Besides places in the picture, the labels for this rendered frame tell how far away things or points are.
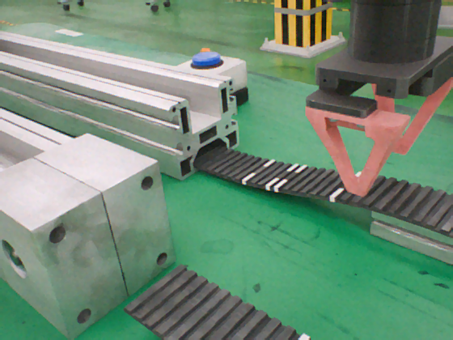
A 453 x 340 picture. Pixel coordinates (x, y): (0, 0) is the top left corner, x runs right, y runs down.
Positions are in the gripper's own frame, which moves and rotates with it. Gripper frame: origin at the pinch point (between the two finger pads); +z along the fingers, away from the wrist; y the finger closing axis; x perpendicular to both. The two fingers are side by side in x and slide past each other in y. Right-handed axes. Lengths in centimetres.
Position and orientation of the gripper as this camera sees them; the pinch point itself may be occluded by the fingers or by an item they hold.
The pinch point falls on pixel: (378, 163)
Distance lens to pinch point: 39.6
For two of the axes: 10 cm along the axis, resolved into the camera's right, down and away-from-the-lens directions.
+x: 7.6, 2.6, -5.9
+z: 0.8, 8.7, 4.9
